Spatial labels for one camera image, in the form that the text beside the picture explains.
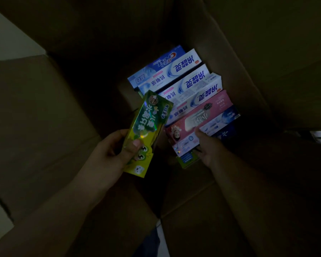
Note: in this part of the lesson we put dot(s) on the person's left hand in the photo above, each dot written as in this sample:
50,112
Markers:
104,160

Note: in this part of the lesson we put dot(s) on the person's right hand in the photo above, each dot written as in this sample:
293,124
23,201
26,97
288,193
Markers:
212,149

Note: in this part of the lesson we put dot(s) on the person's right thumb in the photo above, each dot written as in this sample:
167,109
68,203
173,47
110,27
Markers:
200,137

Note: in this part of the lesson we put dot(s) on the person's left thumb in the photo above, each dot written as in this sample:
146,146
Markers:
132,152

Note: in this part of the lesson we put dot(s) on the pale blue toothpaste box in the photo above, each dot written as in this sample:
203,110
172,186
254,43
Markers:
219,121

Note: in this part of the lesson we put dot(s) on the green shiny toothpaste box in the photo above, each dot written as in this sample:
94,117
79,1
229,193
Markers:
147,123

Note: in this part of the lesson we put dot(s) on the person's left forearm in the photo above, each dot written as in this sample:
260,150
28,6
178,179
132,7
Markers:
42,219

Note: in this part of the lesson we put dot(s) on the person's right forearm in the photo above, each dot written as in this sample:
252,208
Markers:
251,211

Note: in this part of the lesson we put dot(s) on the pink toothpaste box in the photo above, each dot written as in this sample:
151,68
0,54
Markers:
203,115

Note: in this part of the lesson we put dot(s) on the green blue toothpaste box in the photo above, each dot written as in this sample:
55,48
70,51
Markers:
188,159

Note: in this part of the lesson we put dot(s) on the dark blue toothpaste box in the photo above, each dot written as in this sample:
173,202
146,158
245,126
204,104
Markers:
226,132

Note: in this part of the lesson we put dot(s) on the white blue toothpaste box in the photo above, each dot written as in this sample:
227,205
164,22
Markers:
182,66
192,81
200,97

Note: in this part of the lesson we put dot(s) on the blue white garment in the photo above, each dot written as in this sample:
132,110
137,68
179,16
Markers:
152,243

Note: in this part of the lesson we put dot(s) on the large brown cardboard box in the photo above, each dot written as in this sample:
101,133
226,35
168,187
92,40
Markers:
42,104

